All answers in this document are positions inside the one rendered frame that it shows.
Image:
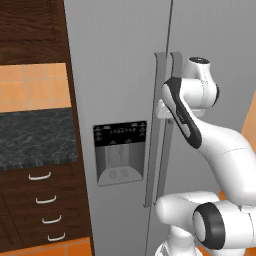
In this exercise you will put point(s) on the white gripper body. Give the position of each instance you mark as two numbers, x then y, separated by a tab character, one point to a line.
162	111

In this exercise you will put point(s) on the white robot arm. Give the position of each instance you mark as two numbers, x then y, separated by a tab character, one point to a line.
230	156

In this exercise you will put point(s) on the grey fridge door with dispenser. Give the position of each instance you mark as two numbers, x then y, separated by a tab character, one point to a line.
116	83

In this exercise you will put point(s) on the dark wood drawer front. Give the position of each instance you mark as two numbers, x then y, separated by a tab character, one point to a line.
76	235
73	218
63	178
68	200

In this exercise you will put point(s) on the dark wood cupboard door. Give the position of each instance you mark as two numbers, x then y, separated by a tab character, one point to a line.
30	26

